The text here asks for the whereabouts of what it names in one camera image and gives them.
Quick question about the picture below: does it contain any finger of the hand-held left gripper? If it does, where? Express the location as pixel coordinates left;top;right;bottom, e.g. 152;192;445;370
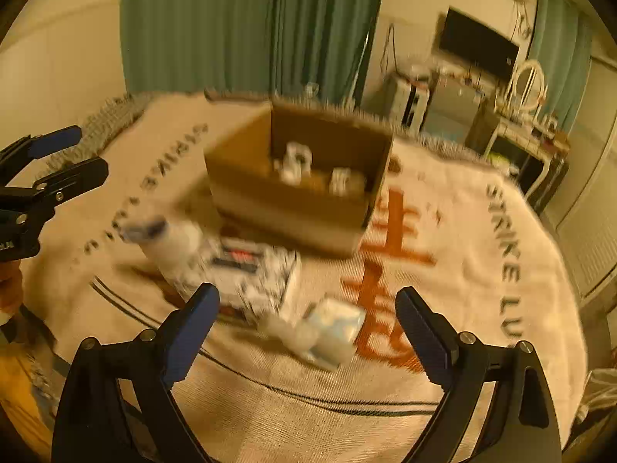
0;125;83;189
0;157;109;223

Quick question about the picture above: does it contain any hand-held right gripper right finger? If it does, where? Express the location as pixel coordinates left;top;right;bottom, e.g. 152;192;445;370
394;286;564;463

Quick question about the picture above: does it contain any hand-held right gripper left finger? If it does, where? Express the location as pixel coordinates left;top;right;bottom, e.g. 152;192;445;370
51;282;223;463

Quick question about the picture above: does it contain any white soft item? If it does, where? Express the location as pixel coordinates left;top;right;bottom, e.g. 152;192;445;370
329;168;352;196
274;142;313;185

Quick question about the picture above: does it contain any person's left hand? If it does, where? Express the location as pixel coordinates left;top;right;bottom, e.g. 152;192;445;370
0;261;24;321

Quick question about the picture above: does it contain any grey knitted blanket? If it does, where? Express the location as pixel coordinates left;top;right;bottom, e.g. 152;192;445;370
48;94;150;169

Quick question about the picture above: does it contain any black and white printed packet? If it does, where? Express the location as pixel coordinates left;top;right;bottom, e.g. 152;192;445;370
200;237;302;324

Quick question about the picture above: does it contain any light blue tissue packet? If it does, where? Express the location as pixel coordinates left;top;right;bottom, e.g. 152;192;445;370
301;297;367;372

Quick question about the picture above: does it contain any printed cream blanket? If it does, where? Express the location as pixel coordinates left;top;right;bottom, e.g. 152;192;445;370
22;89;591;463

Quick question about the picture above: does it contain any brown cardboard box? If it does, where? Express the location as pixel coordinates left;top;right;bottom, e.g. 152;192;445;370
203;99;395;259

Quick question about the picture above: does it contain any white vanity table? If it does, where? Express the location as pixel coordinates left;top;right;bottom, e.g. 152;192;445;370
482;101;570;203

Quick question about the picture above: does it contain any grey cabinet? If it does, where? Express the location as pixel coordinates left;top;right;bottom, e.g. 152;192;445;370
424;74;487;143

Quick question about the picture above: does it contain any white appliance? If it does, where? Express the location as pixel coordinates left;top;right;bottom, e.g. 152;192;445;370
386;73;430;128

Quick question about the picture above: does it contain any white wardrobe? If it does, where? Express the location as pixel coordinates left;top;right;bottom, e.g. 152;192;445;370
540;53;617;300

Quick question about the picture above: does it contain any white oval vanity mirror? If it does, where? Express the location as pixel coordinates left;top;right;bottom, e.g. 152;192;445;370
506;59;550;112

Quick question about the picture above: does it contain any pale green curtain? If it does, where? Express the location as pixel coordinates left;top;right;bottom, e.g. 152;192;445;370
528;0;593;131

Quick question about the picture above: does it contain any black wall television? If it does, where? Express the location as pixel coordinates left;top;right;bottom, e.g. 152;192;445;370
438;7;521;83

